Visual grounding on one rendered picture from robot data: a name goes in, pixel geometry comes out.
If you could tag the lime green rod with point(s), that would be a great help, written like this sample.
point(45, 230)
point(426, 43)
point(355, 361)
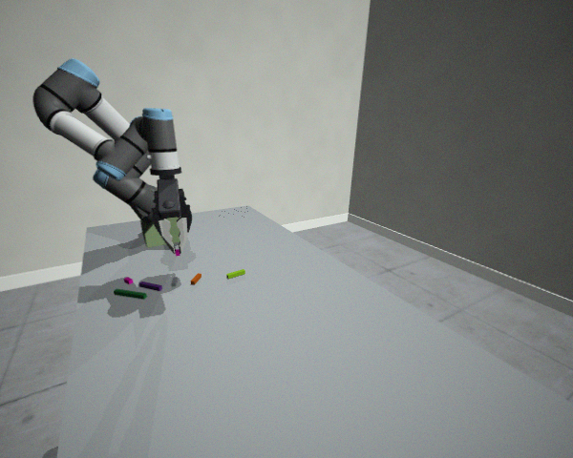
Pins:
point(235, 274)

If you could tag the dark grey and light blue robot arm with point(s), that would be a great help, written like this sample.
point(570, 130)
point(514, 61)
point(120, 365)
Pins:
point(74, 86)

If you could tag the dark green rod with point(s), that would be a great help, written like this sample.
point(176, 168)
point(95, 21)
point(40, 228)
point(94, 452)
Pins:
point(130, 294)

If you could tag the purple rod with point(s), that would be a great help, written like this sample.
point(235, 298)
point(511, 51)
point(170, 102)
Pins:
point(150, 286)

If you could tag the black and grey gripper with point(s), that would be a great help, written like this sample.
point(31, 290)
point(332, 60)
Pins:
point(163, 225)

